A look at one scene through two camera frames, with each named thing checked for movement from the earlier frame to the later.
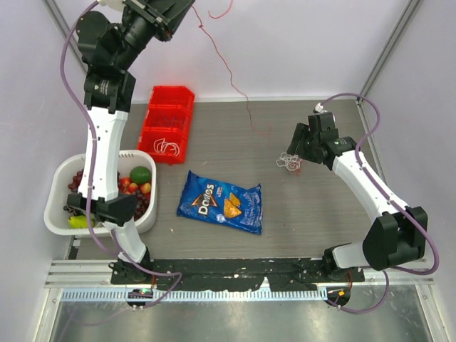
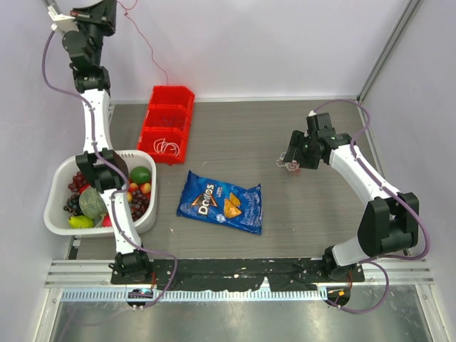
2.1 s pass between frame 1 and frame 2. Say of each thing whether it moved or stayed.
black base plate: stayed
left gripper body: moved
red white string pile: moved
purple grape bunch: stayed
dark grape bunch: stayed
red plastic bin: stayed
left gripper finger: moved
